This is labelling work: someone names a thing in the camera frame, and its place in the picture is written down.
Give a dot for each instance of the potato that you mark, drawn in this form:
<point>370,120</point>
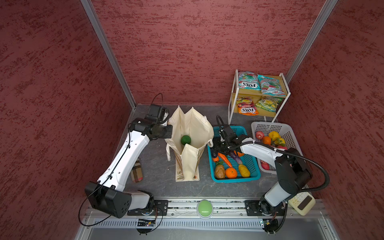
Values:
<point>220,172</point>

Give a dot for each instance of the teal candy bag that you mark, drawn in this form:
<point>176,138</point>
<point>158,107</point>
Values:
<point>249,80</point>
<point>270,86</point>

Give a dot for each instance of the yellow bell pepper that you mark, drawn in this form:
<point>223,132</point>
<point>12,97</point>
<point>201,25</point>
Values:
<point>274,136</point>

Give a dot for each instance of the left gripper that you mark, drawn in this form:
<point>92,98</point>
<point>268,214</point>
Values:
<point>168,134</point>

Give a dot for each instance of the teal plastic basket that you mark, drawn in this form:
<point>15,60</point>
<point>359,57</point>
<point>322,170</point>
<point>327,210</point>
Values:
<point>249,161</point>

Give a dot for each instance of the white plastic basket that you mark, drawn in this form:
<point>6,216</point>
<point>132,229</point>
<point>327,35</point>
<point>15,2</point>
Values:
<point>284,130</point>

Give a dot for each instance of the cream calculator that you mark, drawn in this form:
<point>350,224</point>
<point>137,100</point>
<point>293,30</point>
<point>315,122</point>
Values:
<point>302,202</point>

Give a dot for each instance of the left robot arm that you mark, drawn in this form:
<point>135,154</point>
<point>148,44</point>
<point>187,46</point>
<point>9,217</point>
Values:
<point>107,193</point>

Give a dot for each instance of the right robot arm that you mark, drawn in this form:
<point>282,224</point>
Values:
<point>292,169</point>

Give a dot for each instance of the yellow corn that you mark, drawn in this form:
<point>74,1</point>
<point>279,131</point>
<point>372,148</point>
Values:
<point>245,173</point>

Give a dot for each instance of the purple eggplant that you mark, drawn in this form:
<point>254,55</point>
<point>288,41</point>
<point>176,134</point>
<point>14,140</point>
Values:
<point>236,158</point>

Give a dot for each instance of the green yellow candy bag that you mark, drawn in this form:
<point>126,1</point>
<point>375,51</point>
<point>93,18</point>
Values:
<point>269,104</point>

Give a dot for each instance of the orange candy bag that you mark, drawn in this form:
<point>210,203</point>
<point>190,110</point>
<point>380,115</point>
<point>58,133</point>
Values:
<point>246,106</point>

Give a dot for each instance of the orange fruit white basket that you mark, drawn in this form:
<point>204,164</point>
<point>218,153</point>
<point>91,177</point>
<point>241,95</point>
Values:
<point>266,140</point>

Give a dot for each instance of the orange carrot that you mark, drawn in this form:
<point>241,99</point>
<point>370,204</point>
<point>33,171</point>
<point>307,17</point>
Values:
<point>225,159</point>

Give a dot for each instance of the cream canvas grocery bag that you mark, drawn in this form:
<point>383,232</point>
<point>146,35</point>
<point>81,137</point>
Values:
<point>191,134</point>

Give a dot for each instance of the small red apple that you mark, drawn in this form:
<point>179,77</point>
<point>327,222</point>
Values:
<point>259,135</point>

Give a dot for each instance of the plaid case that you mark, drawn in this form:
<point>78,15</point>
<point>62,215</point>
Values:
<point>136,172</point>

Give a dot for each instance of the white wooden shelf rack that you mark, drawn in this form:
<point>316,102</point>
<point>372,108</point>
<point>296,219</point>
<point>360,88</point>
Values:
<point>256,96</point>

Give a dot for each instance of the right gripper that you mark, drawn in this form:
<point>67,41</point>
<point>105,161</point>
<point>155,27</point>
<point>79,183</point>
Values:
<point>216,144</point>

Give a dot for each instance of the orange tangerine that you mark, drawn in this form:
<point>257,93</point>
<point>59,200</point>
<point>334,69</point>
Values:
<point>231,173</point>

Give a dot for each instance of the green push button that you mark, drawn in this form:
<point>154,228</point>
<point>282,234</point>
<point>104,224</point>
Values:
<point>205,209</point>

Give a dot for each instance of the teal candy bag left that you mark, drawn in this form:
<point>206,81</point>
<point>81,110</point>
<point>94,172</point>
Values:
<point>249,80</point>

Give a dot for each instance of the teal candy bag right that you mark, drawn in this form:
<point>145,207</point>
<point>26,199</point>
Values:
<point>270,86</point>

